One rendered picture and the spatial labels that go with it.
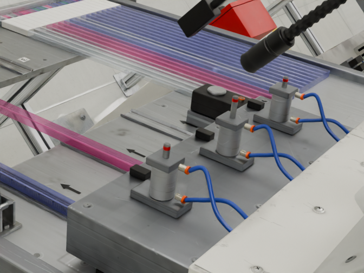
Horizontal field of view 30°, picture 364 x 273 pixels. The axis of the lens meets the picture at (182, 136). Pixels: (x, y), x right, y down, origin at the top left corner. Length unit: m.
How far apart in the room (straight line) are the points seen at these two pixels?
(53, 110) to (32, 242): 1.51
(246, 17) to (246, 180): 0.97
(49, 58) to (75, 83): 1.19
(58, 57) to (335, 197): 0.57
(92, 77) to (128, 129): 1.46
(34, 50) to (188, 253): 0.61
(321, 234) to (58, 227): 0.25
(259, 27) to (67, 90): 0.82
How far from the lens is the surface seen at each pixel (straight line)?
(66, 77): 2.23
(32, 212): 0.68
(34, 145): 1.64
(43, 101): 2.13
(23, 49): 1.08
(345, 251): 0.45
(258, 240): 0.53
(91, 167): 0.76
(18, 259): 0.60
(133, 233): 0.55
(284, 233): 0.54
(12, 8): 1.21
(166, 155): 0.56
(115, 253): 0.56
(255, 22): 1.60
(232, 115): 0.65
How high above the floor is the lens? 1.57
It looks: 40 degrees down
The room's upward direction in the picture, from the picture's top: 56 degrees clockwise
